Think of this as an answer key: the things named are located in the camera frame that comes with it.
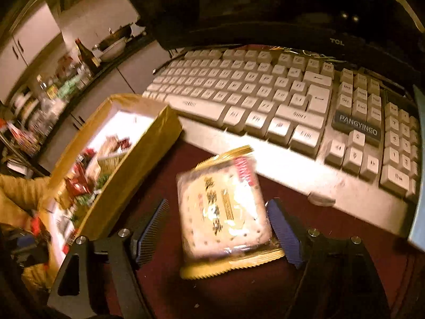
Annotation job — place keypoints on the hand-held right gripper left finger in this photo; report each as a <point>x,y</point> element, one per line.
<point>151,231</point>

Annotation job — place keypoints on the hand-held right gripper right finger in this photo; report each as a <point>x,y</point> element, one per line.
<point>285,232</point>

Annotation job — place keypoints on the pale cracker packet yellow edge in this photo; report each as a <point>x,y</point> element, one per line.
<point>222,212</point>

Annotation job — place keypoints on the yellow taped cardboard box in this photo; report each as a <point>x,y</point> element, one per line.
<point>132,162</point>

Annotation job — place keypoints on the another person's forearm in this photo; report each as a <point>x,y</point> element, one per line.
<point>23,196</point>

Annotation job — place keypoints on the dark red table cloth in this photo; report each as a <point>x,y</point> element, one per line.
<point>332,219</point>

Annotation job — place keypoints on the green snack packet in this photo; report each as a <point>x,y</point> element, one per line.
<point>98,186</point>

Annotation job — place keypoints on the red snack packet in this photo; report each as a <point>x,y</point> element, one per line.
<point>78,181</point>

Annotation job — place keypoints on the white keyboard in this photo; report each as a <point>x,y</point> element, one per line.
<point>265,96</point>

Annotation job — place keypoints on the kitchen counter cabinet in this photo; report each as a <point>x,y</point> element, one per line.
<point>109,79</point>

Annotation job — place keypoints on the group of counter bottles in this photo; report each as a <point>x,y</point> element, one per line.
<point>53,89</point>

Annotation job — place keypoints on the dark glass bottle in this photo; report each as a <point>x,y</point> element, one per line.
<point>85,56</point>

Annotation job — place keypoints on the dark wok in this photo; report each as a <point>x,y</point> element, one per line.
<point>113,35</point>

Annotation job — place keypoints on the black monitor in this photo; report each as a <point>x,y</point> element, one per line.
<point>265,6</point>

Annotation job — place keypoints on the white wall cabinet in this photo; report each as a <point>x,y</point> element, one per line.
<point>26,46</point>

